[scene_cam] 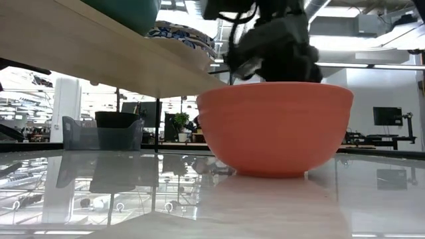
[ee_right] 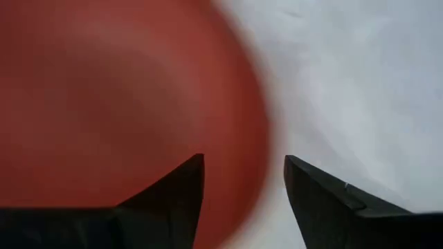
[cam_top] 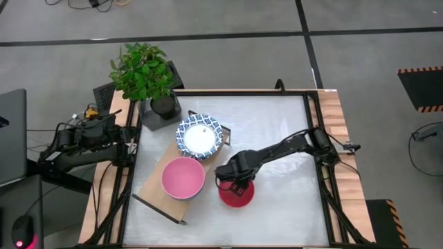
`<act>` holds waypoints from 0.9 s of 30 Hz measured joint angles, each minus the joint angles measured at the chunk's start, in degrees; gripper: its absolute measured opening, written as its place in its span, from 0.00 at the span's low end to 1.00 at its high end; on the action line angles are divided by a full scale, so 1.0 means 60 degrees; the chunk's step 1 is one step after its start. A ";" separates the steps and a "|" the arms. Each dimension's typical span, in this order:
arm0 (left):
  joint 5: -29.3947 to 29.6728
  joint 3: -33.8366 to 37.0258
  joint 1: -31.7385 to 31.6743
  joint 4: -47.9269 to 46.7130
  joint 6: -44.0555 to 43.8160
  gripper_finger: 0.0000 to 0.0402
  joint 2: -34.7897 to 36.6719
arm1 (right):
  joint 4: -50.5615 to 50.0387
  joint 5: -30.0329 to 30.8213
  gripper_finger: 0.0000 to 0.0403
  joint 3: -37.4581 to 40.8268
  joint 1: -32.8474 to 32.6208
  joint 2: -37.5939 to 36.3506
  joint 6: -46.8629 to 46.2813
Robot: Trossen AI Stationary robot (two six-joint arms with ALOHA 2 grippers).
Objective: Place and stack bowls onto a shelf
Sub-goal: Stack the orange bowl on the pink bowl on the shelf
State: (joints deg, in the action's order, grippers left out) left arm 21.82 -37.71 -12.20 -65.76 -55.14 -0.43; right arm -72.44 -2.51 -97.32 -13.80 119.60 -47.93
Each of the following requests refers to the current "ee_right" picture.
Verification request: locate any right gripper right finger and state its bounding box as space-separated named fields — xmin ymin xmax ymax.
xmin=283 ymin=154 xmax=443 ymax=249

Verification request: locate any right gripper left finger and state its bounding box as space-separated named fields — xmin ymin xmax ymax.
xmin=0 ymin=153 xmax=206 ymax=249

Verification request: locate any coral red plastic bowl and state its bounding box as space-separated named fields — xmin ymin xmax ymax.
xmin=0 ymin=0 xmax=276 ymax=249

